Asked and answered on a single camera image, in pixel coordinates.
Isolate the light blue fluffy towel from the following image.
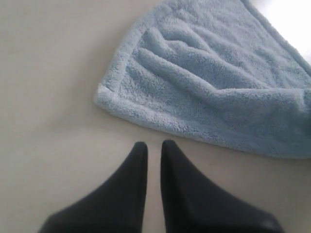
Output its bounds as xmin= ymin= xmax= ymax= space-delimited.
xmin=94 ymin=0 xmax=311 ymax=159

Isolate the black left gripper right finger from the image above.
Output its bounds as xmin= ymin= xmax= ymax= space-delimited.
xmin=160 ymin=140 xmax=284 ymax=233

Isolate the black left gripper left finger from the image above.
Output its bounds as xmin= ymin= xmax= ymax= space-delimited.
xmin=40 ymin=142 xmax=148 ymax=233

